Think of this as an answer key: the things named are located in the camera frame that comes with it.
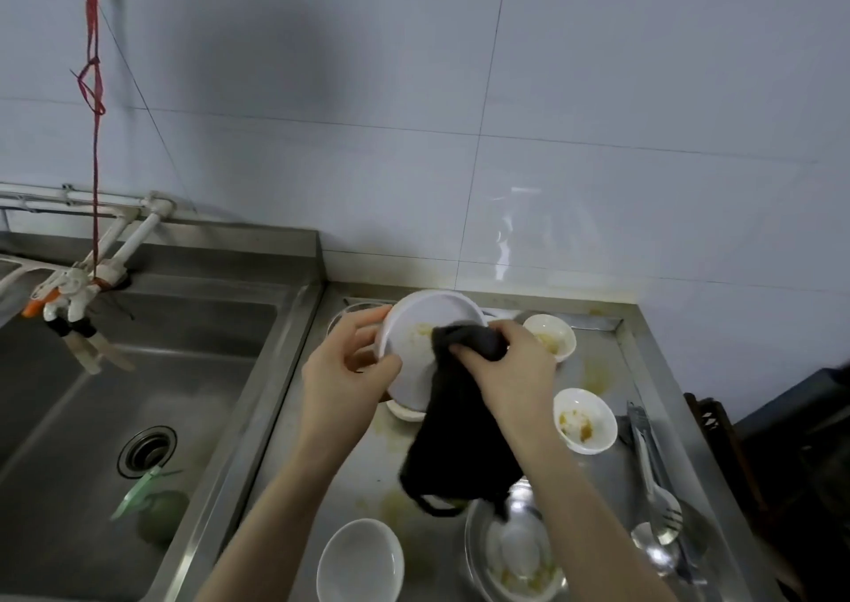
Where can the person's left hand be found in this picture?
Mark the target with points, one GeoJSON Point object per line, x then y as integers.
{"type": "Point", "coordinates": [335, 392]}

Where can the person's right hand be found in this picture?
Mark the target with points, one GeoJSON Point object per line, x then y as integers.
{"type": "Point", "coordinates": [521, 389]}

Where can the person's left thumb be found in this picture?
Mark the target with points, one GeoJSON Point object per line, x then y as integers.
{"type": "Point", "coordinates": [385, 370]}

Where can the person's right thumb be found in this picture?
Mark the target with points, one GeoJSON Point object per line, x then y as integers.
{"type": "Point", "coordinates": [471, 356]}

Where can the white round plate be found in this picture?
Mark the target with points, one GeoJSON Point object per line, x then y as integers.
{"type": "Point", "coordinates": [415, 349]}

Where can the black dish cloth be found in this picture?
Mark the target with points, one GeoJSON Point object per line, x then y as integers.
{"type": "Point", "coordinates": [458, 442]}

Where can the person's right forearm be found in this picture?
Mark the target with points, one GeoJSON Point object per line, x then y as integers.
{"type": "Point", "coordinates": [584, 528]}

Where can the person's left forearm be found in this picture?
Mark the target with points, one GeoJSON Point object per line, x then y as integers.
{"type": "Point", "coordinates": [279, 528]}

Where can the small white bowl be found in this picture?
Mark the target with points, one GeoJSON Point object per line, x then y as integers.
{"type": "Point", "coordinates": [588, 422]}
{"type": "Point", "coordinates": [554, 336]}
{"type": "Point", "coordinates": [360, 565]}
{"type": "Point", "coordinates": [402, 412]}

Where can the steel plate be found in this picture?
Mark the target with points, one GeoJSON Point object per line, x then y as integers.
{"type": "Point", "coordinates": [345, 313]}

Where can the steel bowl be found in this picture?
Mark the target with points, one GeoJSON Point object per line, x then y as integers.
{"type": "Point", "coordinates": [477, 542]}

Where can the white bowl with food residue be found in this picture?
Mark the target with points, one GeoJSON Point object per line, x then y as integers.
{"type": "Point", "coordinates": [521, 568]}

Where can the steel fork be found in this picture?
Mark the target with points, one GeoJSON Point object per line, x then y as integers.
{"type": "Point", "coordinates": [654, 482]}

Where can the sink drain strainer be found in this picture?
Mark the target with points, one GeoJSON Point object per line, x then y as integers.
{"type": "Point", "coordinates": [147, 452]}

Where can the steel spoon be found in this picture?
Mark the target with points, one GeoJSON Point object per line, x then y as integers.
{"type": "Point", "coordinates": [654, 548]}

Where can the green dish brush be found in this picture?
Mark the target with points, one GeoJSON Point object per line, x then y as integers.
{"type": "Point", "coordinates": [153, 498]}

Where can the white plastic faucet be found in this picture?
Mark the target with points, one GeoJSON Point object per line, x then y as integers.
{"type": "Point", "coordinates": [99, 329]}

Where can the stainless steel sink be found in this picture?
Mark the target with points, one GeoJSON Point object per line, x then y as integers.
{"type": "Point", "coordinates": [79, 409]}

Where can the white water pipe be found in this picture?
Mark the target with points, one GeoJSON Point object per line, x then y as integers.
{"type": "Point", "coordinates": [86, 198]}

